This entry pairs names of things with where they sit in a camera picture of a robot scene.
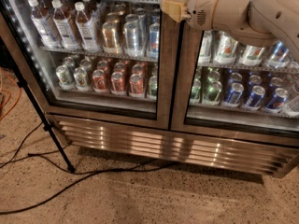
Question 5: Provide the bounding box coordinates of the white tall can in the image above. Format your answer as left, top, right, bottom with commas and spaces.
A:
198, 31, 212, 63
214, 33, 238, 64
239, 45, 264, 66

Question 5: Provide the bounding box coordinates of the green soda can left door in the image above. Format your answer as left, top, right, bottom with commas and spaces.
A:
148, 76, 158, 100

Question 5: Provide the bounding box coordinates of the tea bottle white cap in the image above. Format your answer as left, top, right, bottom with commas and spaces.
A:
52, 0, 80, 50
28, 0, 61, 49
75, 2, 100, 52

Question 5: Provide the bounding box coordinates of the tea bottle white cap middle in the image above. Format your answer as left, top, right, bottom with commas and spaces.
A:
52, 0, 80, 50

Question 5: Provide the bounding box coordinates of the blue soda can right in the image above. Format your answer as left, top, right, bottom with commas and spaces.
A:
263, 88, 288, 113

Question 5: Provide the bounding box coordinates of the white tall can middle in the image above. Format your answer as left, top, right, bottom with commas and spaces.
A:
214, 33, 238, 64

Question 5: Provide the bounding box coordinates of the tea bottle white cap right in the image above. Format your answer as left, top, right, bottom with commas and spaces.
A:
75, 2, 100, 52

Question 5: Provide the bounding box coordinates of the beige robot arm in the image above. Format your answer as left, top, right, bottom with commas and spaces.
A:
160, 0, 299, 61

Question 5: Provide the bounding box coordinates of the tea bottle white cap left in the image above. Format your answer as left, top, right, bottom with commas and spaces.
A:
28, 0, 61, 49

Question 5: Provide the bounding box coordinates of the red soda can right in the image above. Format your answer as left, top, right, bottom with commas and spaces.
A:
129, 74, 144, 97

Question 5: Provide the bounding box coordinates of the stainless steel fridge base grille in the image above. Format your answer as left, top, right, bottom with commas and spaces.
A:
53, 115, 299, 178

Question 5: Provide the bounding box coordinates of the blue soda can left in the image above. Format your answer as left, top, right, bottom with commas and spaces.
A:
222, 83, 244, 107

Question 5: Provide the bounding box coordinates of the green can right door left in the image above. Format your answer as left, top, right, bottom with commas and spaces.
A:
190, 78, 201, 103

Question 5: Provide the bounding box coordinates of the black tripod leg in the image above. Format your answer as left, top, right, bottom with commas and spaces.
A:
12, 62, 75, 173

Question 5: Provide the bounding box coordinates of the black floor cable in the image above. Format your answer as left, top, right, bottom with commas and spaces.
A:
0, 121, 178, 217

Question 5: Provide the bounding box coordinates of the white tall can left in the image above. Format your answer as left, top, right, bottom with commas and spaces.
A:
198, 31, 212, 63

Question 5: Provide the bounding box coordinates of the red soda can middle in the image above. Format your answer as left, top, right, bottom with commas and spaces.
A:
111, 72, 126, 95

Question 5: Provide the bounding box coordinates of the white tall can right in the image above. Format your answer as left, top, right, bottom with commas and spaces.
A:
239, 45, 264, 66

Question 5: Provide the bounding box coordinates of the glass fridge door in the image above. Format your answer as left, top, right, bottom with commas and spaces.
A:
172, 21, 299, 147
1, 0, 179, 129

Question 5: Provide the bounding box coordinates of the blue soda can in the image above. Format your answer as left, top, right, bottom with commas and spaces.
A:
263, 88, 288, 113
222, 83, 244, 107
243, 85, 265, 110

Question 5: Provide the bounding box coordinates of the orange extension cable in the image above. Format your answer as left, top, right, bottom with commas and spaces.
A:
0, 66, 22, 121

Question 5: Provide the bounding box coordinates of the gold tall can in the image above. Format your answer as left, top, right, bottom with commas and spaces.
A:
102, 21, 122, 54

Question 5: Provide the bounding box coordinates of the green white soda can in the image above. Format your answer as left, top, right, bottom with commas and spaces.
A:
56, 65, 75, 90

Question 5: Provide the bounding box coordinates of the blue silver tall can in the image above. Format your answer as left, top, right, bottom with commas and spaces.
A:
148, 22, 160, 58

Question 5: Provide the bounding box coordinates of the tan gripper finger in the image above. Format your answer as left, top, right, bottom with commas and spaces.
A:
160, 0, 191, 22

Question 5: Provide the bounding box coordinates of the pale green soda can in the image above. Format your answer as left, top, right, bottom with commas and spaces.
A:
74, 67, 91, 91

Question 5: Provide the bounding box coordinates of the blue soda can middle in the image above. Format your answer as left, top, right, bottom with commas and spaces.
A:
243, 85, 265, 110

